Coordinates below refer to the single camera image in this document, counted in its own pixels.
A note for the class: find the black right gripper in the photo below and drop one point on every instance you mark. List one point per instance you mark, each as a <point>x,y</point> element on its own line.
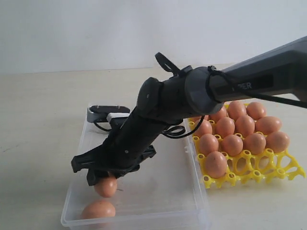
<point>127,145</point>

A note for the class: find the brown egg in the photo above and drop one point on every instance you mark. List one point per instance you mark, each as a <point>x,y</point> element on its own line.
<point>232,145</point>
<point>268,124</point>
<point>255,143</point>
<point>245,125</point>
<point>208,143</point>
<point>219,115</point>
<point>204,128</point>
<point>277,141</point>
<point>225,127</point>
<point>216,164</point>
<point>236,109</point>
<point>106,187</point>
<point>256,110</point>
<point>98,209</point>

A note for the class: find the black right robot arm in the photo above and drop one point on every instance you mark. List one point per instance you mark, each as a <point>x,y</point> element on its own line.
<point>279,75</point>

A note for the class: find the clear plastic container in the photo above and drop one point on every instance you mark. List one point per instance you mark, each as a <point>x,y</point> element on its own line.
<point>166,193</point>

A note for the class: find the yellow plastic egg tray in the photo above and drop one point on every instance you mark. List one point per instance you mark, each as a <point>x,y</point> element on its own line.
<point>244,166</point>

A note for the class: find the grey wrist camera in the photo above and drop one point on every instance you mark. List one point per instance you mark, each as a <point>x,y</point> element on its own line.
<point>100,112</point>

